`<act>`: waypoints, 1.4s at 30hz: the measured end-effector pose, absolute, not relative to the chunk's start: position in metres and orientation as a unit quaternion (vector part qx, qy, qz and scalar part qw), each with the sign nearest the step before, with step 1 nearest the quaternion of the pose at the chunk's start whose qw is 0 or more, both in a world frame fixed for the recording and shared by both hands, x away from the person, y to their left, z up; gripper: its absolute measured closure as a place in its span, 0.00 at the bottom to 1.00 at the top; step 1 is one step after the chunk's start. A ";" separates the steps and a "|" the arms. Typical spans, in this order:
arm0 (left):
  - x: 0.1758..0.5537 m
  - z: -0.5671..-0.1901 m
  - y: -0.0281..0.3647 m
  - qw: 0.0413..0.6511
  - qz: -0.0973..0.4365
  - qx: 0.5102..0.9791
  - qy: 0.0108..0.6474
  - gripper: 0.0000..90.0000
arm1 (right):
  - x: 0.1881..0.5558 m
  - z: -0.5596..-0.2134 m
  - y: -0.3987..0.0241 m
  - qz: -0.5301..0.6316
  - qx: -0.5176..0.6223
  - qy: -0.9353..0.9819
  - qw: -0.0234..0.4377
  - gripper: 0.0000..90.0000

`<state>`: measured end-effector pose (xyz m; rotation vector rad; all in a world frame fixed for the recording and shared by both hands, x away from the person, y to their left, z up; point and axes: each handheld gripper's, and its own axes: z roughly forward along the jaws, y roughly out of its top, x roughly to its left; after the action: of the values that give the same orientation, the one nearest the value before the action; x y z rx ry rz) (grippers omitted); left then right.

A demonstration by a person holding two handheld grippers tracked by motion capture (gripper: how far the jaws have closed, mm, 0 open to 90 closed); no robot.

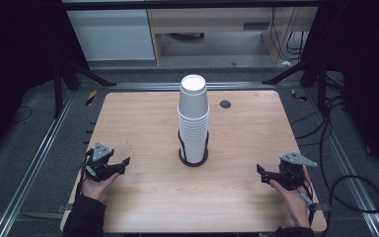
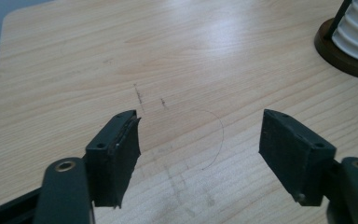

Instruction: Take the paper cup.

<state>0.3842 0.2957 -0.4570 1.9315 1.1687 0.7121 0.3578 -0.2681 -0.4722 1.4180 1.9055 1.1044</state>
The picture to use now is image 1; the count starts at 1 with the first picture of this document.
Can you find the person's left hand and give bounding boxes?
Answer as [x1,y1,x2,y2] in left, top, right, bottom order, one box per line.
[80,172,121,202]

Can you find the black wire cup holder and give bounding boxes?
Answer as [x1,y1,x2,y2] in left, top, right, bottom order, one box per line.
[177,129,210,168]

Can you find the white cabinet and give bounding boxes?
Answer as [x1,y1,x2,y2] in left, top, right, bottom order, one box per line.
[66,9,156,62]

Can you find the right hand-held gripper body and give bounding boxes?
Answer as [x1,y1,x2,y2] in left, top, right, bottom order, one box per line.
[277,151,319,192]

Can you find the thin black floor cable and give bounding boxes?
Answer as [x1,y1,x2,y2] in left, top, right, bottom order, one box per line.
[10,106,35,125]

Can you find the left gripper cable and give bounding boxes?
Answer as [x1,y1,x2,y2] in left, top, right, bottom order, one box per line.
[75,157,92,199]

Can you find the long metal floor rail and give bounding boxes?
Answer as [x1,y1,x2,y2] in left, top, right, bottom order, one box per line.
[0,90,77,237]
[304,88,379,237]

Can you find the person's right hand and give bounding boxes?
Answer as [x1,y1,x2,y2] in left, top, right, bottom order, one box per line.
[268,165,314,229]

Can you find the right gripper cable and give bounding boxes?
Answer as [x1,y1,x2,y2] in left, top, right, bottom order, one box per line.
[297,176,317,228]

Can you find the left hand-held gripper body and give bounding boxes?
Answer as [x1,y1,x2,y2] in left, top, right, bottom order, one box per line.
[83,142,119,183]

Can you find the black cables under desk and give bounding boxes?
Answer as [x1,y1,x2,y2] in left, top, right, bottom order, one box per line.
[269,7,310,62]

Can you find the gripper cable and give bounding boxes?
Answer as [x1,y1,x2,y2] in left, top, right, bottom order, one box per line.
[75,157,92,199]
[297,176,317,228]

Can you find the yellow black tape strip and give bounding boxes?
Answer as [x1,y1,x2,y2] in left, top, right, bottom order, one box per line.
[85,89,99,107]
[290,88,309,103]

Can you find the stack of white paper cups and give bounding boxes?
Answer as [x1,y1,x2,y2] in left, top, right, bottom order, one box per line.
[177,74,210,165]

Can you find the black metal stand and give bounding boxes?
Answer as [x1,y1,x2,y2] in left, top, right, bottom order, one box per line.
[51,58,116,119]
[262,58,331,114]

